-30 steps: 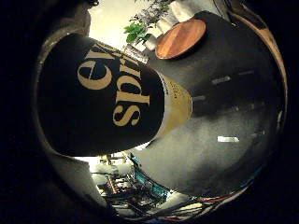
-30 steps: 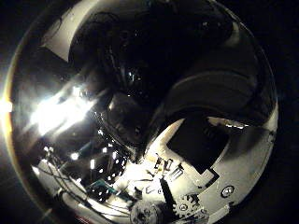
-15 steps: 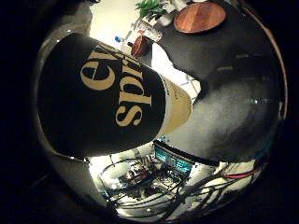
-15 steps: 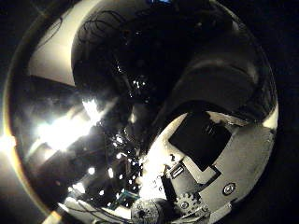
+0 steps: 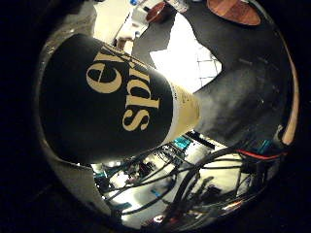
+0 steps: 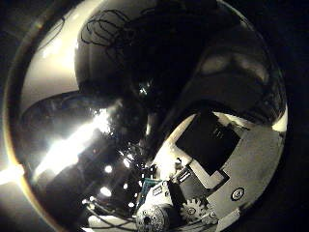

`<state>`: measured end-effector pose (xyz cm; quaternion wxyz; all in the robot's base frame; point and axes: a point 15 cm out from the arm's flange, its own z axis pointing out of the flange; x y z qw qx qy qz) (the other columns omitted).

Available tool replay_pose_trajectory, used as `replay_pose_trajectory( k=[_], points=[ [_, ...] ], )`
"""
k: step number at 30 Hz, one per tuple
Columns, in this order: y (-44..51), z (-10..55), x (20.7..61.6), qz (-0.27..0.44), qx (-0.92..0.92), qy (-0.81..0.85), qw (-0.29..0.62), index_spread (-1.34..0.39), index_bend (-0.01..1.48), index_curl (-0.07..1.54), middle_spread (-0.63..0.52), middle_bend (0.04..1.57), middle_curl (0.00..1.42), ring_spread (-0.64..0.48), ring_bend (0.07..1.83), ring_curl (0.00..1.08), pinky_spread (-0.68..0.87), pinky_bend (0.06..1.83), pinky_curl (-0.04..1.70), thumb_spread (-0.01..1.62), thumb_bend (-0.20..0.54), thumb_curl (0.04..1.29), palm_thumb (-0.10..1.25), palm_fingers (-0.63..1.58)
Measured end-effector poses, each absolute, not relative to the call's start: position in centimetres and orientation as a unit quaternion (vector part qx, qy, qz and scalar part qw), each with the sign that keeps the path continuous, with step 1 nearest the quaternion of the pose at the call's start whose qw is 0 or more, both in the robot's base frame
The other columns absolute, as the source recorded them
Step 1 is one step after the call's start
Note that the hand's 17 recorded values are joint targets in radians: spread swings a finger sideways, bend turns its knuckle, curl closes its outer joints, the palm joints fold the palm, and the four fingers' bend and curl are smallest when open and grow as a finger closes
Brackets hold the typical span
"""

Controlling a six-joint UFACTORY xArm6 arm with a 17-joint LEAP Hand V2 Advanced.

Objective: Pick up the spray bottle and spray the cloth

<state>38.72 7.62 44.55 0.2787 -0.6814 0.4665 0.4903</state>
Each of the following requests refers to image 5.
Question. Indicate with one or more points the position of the round brown wooden table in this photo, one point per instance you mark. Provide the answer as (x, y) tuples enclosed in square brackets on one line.
[(233, 11)]

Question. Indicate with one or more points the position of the teal table frame rail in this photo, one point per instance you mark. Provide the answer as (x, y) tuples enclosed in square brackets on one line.
[(183, 142)]

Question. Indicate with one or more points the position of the white checked cloth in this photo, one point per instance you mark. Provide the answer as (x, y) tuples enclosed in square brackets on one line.
[(188, 58)]

